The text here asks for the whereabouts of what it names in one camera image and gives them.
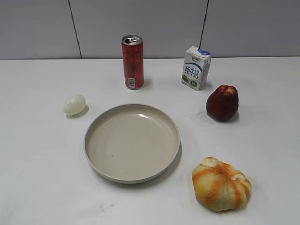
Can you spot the dark red apple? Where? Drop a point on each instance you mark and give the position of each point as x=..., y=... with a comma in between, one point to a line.
x=223, y=103

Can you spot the white blue milk carton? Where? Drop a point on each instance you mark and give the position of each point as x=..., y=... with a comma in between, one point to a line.
x=195, y=68

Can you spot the orange yellow pumpkin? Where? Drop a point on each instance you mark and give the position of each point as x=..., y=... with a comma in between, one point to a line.
x=219, y=186

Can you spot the beige round plate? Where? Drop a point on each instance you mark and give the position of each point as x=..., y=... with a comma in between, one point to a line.
x=132, y=143

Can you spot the white egg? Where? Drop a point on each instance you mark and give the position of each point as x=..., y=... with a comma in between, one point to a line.
x=74, y=105

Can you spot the red drink can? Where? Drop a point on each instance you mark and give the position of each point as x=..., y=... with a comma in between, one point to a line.
x=132, y=49

